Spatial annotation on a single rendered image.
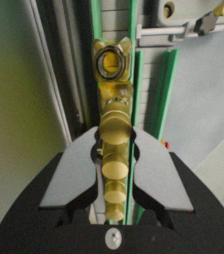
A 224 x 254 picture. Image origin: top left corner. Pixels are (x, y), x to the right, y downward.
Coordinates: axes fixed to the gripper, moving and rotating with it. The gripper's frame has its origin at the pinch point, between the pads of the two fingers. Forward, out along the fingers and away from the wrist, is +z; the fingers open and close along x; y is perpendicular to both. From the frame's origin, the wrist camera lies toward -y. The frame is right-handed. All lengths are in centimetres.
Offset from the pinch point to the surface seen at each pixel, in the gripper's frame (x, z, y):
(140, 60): 5.3, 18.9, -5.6
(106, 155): -1.3, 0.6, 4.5
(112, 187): -0.7, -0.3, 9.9
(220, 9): 28.8, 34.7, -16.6
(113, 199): -0.6, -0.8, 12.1
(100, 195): -9, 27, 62
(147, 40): 8.2, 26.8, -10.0
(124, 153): 1.2, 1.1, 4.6
